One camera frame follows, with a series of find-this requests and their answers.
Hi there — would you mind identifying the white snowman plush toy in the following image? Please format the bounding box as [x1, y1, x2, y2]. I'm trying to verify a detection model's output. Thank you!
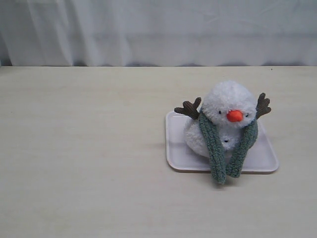
[174, 81, 271, 157]

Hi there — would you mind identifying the teal fleece scarf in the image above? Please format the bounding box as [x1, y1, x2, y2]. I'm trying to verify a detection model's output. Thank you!
[198, 110, 258, 184]

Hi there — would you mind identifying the white plastic tray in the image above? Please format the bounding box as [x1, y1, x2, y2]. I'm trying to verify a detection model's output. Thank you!
[165, 111, 279, 174]

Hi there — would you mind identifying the white backdrop curtain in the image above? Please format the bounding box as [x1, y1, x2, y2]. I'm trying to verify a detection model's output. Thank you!
[0, 0, 317, 66]

